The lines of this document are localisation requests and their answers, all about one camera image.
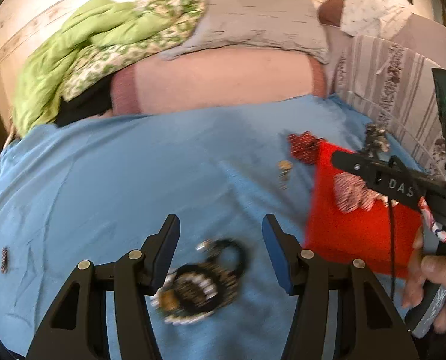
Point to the dark red beaded scrunchie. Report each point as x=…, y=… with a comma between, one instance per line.
x=305, y=147

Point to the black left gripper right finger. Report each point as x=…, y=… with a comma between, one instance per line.
x=368, y=326

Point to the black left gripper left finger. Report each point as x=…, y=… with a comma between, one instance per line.
x=75, y=325

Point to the small gold earring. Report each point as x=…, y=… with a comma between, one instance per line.
x=284, y=167

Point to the grey pillow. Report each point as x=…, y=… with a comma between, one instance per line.
x=282, y=24

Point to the grey patterned scrunchie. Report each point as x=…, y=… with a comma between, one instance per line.
x=375, y=141

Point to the blue blanket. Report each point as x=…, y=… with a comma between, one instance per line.
x=98, y=188

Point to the red tray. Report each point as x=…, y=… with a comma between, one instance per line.
x=342, y=237

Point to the striped floral cushion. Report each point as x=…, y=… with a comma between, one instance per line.
x=394, y=87

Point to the white patterned pillow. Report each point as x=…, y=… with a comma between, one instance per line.
x=376, y=18

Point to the brown hair clip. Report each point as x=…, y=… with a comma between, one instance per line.
x=4, y=260

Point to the green quilt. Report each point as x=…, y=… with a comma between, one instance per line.
x=100, y=38

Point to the pink bolster cushion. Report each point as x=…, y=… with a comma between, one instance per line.
x=228, y=76

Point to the person's right hand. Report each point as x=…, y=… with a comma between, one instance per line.
x=420, y=269

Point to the red checked scrunchie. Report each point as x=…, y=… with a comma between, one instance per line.
x=351, y=193

